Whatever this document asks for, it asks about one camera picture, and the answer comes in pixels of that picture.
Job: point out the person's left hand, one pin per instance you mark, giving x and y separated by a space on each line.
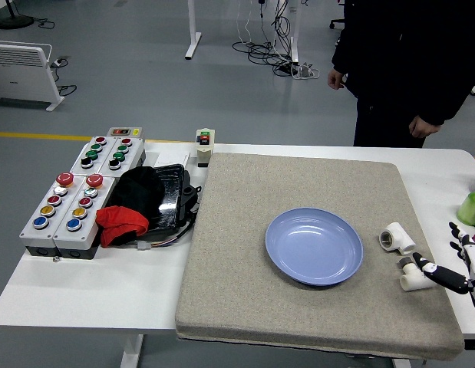
423 128

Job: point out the person's right hand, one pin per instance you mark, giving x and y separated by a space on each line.
337 79

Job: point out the white tee fitting metal end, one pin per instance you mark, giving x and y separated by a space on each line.
413 279

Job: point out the white pipe tee fitting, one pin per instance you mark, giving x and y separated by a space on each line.
399 237

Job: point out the blue plate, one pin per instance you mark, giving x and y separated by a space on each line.
314 247

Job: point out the white power strip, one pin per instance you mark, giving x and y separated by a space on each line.
307 72

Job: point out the green tape roll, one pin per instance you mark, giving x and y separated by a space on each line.
470 210

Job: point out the black chair base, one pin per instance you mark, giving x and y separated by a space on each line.
337 23

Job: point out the white desk leg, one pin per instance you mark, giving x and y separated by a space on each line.
292 42
192 38

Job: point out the person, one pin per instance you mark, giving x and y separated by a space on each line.
406 57

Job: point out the white paper card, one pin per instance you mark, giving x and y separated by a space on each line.
172 158

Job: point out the grey-brown mat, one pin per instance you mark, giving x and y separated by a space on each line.
237 245

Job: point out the grey four-button control box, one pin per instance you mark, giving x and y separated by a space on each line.
92 155
124 153

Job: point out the black cloth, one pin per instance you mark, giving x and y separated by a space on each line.
139 191

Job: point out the red cloth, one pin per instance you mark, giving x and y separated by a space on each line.
120 224

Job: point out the grey emergency-stop button box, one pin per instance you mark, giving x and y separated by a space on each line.
78 230
43 226

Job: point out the white panel heater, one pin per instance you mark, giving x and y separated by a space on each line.
20 74

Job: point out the black round stand base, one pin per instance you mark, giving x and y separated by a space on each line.
14 21

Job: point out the white table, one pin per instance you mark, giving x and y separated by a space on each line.
87 299

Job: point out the beige red-green switch box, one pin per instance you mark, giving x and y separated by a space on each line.
204 147

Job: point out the small grey switch box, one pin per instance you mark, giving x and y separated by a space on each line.
125 132

